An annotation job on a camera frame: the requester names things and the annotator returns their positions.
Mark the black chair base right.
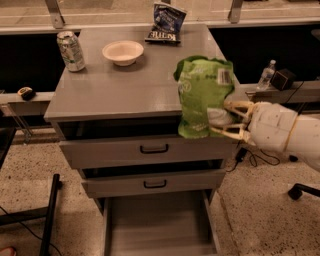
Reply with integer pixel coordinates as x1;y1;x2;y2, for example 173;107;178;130
288;183;320;200

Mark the blue kettle chip bag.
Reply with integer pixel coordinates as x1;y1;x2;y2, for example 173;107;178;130
145;2;187;44

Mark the clear water bottle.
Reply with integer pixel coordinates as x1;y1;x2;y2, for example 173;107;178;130
257;60;276;90

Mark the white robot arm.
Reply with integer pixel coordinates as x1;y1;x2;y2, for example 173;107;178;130
207;101;320;171

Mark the black power adapter cable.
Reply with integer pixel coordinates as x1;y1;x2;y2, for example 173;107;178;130
226;79;305;173

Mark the middle grey drawer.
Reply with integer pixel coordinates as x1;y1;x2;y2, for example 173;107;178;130
82;169;226;198

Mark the top grey drawer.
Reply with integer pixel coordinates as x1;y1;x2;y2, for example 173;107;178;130
60;135;236;169

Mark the green rice chip bag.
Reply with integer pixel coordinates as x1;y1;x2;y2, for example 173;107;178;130
174;56;235;139

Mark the small black box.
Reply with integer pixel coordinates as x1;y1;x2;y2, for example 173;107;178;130
271;69;296;91

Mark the black chair leg left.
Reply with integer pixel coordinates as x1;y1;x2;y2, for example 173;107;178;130
0;174;62;256

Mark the yellow black tape measure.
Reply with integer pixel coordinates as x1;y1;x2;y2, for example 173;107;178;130
18;87;36;101

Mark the bottom grey drawer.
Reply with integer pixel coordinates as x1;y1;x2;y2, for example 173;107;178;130
101;191;221;256

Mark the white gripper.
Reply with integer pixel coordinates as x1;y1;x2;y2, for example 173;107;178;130
210;101;298;152

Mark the black desk leg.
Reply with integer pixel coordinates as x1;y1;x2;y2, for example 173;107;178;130
289;155;298;162

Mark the grey drawer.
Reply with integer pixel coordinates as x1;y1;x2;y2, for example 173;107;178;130
82;169;226;198
60;135;236;169
101;191;221;256

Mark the green white soda can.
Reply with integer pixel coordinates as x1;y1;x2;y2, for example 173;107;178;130
57;31;85;72

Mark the white paper bowl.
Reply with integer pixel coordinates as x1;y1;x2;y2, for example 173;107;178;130
102;41;144;67

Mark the grey drawer cabinet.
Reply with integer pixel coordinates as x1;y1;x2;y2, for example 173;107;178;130
43;22;253;214

